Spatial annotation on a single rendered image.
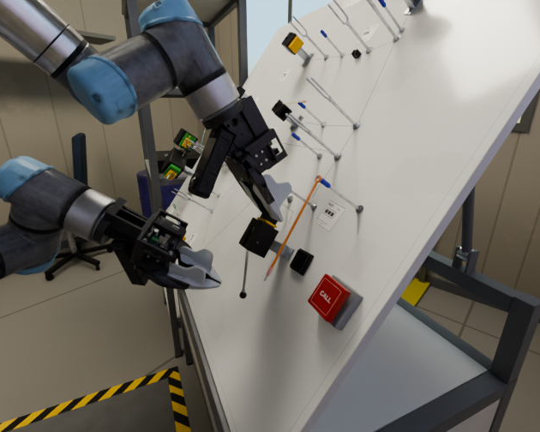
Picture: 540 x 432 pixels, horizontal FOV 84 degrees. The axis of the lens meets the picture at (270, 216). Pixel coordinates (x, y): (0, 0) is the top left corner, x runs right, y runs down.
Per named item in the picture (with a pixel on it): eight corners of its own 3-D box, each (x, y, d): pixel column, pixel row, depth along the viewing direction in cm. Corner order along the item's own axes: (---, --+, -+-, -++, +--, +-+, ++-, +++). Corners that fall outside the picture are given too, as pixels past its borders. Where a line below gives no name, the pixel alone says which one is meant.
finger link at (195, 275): (225, 287, 48) (171, 261, 46) (212, 302, 52) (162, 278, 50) (231, 272, 50) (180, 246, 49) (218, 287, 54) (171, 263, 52)
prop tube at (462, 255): (466, 265, 71) (471, 137, 58) (456, 260, 73) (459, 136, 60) (476, 259, 72) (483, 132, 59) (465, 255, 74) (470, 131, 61)
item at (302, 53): (304, 50, 100) (285, 29, 95) (316, 54, 91) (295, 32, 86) (295, 62, 101) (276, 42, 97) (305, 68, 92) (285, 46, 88)
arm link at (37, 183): (24, 187, 51) (33, 145, 47) (87, 219, 53) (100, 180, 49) (-19, 207, 44) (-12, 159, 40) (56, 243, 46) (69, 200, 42)
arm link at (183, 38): (124, 30, 42) (173, 8, 45) (172, 104, 47) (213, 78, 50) (137, 4, 36) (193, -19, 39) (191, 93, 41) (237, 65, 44)
